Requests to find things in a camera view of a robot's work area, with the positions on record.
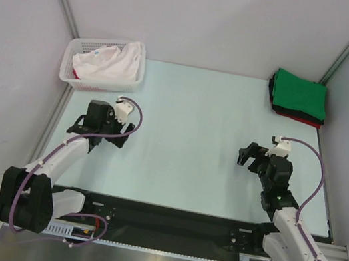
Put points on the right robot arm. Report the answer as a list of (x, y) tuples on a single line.
[(285, 237)]

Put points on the red folded t shirt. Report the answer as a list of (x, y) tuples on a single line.
[(298, 116)]

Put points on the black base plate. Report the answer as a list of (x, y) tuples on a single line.
[(170, 229)]

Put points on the white t shirt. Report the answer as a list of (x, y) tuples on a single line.
[(109, 64)]

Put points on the green folded t shirt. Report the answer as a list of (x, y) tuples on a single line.
[(295, 94)]

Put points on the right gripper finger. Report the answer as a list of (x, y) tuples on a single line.
[(246, 153), (254, 165)]

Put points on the pink red t shirt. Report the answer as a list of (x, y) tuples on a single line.
[(75, 74)]

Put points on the aluminium frame rail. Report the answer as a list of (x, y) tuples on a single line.
[(333, 252)]

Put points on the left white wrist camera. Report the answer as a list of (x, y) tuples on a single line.
[(123, 109)]

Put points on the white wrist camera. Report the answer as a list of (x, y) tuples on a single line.
[(123, 109), (281, 147)]

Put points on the white plastic basket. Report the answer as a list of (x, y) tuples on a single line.
[(80, 45)]

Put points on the black folded t shirt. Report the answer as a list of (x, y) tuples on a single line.
[(271, 83)]

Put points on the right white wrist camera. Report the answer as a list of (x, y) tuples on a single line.
[(281, 147)]

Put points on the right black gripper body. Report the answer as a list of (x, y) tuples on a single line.
[(264, 160)]

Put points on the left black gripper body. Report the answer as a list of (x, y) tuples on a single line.
[(111, 126)]

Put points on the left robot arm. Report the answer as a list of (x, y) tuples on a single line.
[(27, 199)]

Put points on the left white cable duct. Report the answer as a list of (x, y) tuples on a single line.
[(69, 230)]

